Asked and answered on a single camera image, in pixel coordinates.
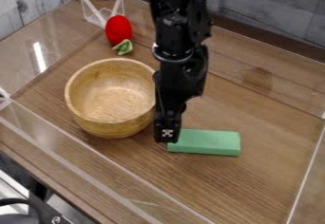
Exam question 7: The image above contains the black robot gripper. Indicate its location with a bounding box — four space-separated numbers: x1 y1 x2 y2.
154 45 209 143

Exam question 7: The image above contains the green rectangular block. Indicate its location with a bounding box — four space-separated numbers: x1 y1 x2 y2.
167 129 241 157

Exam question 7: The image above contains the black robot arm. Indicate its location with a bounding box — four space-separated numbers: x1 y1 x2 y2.
149 0 213 142

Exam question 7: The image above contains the brown wooden bowl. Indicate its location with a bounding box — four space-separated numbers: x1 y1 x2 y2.
64 58 155 139

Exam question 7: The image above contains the red felt strawberry toy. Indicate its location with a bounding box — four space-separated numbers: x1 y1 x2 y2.
106 15 134 56

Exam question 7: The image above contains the clear acrylic tray enclosure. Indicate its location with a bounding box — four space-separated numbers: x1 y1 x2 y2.
0 0 325 224

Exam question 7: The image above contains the clear acrylic triangular bracket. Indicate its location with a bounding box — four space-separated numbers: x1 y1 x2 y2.
81 0 125 28

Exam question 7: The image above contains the black metal bracket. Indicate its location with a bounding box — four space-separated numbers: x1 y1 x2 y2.
28 193 74 224

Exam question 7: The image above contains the black cable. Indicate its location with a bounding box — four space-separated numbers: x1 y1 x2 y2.
0 197 43 224

